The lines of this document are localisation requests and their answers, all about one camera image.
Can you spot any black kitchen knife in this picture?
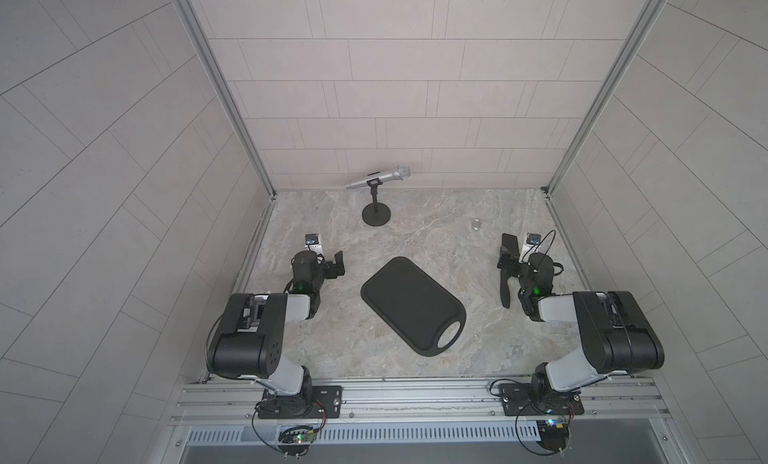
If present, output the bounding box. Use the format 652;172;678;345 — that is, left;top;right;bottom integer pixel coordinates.
497;233;520;309

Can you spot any black cutting board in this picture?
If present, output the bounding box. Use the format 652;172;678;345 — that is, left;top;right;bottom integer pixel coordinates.
360;256;466;357

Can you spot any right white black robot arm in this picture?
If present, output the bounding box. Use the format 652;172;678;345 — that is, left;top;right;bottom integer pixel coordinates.
489;250;665;416

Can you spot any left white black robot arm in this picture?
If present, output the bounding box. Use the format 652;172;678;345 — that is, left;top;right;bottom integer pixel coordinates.
205;250;345;420

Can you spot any left green circuit board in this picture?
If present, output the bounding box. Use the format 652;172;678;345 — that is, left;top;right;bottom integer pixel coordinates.
277;425;320;458

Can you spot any green circuit board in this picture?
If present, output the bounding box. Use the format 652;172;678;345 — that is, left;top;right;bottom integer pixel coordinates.
277;425;320;458
536;419;571;454

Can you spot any right green circuit board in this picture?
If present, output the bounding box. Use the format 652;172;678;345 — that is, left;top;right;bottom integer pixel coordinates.
536;419;571;454

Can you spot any black microphone stand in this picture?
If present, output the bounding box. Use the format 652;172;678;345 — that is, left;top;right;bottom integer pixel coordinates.
362;178;391;227

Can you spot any silver microphone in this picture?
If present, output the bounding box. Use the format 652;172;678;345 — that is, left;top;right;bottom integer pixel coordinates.
345;165;411;190

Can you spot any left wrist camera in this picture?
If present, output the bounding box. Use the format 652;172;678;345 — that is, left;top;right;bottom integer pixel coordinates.
305;233;323;254

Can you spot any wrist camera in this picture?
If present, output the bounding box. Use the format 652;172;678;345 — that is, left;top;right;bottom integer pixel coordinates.
305;233;323;254
523;232;542;252

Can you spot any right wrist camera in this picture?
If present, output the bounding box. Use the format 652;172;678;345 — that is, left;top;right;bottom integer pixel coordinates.
523;232;542;252

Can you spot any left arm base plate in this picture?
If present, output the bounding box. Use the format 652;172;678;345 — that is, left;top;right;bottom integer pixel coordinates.
256;385;344;420

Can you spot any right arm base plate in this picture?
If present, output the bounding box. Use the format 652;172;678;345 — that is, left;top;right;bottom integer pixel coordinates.
494;382;585;417

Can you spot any aluminium mounting rail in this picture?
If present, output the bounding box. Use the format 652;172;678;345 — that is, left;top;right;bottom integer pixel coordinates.
163;376;670;426

